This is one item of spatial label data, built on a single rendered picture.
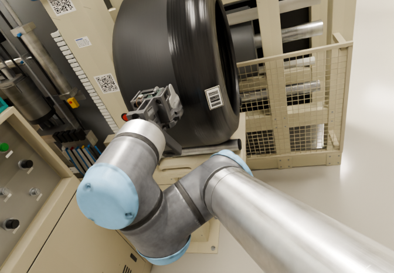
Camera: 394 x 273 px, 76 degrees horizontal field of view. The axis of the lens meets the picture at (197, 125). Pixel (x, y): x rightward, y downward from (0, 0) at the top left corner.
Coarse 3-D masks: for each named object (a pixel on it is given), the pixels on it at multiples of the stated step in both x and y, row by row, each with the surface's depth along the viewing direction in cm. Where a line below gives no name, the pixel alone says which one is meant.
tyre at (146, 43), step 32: (128, 0) 72; (160, 0) 66; (192, 0) 64; (128, 32) 67; (160, 32) 64; (192, 32) 62; (224, 32) 102; (128, 64) 67; (160, 64) 64; (192, 64) 63; (224, 64) 114; (128, 96) 70; (192, 96) 65; (224, 96) 71; (192, 128) 73; (224, 128) 77
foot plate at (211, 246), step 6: (210, 222) 172; (216, 222) 170; (210, 228) 168; (216, 228) 167; (210, 234) 165; (216, 234) 164; (210, 240) 162; (216, 240) 161; (192, 246) 162; (198, 246) 161; (204, 246) 160; (210, 246) 159; (216, 246) 158; (186, 252) 160; (192, 252) 159; (198, 252) 158; (204, 252) 157; (210, 252) 156; (216, 252) 155
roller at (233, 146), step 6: (216, 144) 95; (222, 144) 94; (228, 144) 93; (234, 144) 92; (240, 144) 93; (186, 150) 98; (192, 150) 97; (198, 150) 96; (204, 150) 96; (210, 150) 95; (216, 150) 95; (234, 150) 94; (162, 156) 102
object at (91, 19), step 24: (72, 0) 74; (96, 0) 81; (72, 24) 79; (96, 24) 79; (72, 48) 84; (96, 48) 83; (96, 72) 89; (120, 96) 94; (120, 120) 103; (192, 240) 163
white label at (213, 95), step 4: (212, 88) 65; (216, 88) 65; (208, 92) 65; (212, 92) 65; (216, 92) 66; (220, 92) 66; (208, 96) 66; (212, 96) 66; (216, 96) 66; (220, 96) 66; (208, 100) 66; (212, 100) 67; (216, 100) 67; (220, 100) 67; (212, 104) 67; (216, 104) 67; (220, 104) 68; (212, 108) 68
